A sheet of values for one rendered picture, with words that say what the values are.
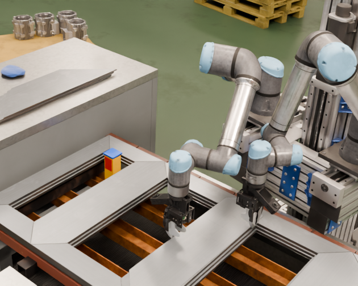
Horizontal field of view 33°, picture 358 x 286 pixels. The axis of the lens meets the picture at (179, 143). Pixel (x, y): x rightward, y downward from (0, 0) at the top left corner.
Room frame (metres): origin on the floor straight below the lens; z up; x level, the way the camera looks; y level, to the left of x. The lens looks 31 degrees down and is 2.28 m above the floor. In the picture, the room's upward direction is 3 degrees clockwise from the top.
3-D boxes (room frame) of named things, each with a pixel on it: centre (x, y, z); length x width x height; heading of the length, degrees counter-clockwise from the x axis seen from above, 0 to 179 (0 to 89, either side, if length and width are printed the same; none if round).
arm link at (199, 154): (1.79, -0.06, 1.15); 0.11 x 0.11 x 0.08; 72
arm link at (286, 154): (1.84, -0.38, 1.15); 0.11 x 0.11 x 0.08; 13
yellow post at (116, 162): (2.19, 0.28, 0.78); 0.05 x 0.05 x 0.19; 53
